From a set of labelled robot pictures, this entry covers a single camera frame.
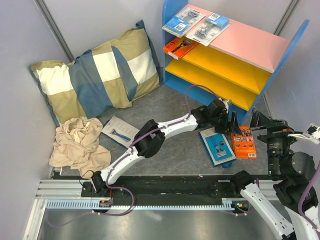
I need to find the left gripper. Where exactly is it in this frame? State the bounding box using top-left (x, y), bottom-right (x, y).
top-left (209, 112), bottom-right (241, 137)

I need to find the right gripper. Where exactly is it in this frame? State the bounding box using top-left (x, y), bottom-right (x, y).
top-left (248, 106), bottom-right (304, 176)

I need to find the small orange razor box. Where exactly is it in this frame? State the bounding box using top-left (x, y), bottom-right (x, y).
top-left (231, 125), bottom-right (257, 159)

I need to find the clear blister razor pack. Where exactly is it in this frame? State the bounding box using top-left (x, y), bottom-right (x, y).
top-left (162, 7), bottom-right (206, 38)
top-left (186, 12), bottom-right (231, 47)

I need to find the orange Gillette Fusion5 box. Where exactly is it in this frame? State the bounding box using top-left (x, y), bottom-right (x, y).
top-left (163, 36), bottom-right (199, 60)

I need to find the white blue razor box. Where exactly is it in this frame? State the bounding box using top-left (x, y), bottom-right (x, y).
top-left (101, 115), bottom-right (139, 149)

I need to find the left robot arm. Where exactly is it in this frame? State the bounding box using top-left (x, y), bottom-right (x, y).
top-left (90, 98), bottom-right (241, 197)

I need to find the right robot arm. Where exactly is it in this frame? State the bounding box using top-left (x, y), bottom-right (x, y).
top-left (229, 108), bottom-right (320, 240)

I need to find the blue shelf with coloured boards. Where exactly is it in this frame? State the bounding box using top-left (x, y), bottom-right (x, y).
top-left (162, 0), bottom-right (311, 124)

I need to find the checked beige blue pillow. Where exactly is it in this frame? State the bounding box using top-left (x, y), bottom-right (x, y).
top-left (28, 21), bottom-right (163, 126)

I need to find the beige crumpled cloth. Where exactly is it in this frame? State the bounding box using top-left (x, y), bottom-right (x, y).
top-left (49, 118), bottom-right (112, 179)

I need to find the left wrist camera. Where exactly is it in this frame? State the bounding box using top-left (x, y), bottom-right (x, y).
top-left (218, 97), bottom-right (233, 110)

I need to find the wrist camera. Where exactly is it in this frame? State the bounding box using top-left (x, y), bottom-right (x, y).
top-left (288, 123), bottom-right (320, 145)
top-left (218, 97), bottom-right (233, 110)

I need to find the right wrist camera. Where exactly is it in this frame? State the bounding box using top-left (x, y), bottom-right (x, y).
top-left (288, 123), bottom-right (320, 145)

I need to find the slotted cable duct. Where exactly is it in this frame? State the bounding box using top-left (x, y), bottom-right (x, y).
top-left (46, 199), bottom-right (235, 211)

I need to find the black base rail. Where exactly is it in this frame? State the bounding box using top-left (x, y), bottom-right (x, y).
top-left (81, 170), bottom-right (257, 205)

